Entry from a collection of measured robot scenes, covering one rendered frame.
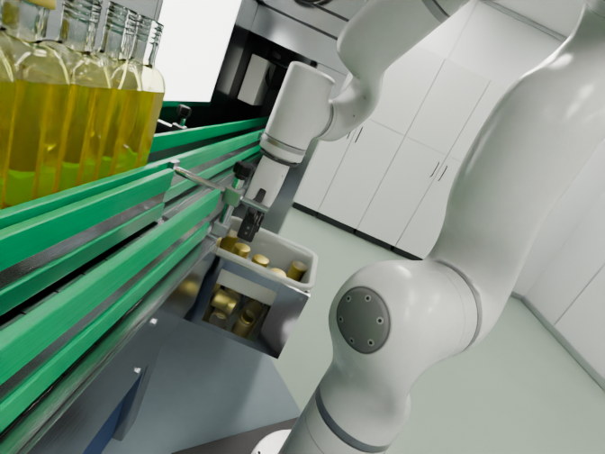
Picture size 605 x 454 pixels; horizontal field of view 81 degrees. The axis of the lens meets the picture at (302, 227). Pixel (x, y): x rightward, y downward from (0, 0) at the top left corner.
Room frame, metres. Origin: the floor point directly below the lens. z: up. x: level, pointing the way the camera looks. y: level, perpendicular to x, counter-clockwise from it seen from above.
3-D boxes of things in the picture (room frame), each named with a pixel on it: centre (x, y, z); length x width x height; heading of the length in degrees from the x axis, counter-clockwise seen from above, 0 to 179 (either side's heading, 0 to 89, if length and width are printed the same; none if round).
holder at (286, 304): (0.64, 0.08, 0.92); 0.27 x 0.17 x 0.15; 92
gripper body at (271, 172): (0.66, 0.09, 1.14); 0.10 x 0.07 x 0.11; 3
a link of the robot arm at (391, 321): (0.37, -0.15, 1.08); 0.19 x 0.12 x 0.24; 136
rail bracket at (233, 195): (0.52, 0.14, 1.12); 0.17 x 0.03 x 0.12; 92
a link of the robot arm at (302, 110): (0.66, 0.09, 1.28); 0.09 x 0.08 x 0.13; 137
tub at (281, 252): (0.64, 0.05, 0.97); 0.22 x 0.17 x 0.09; 92
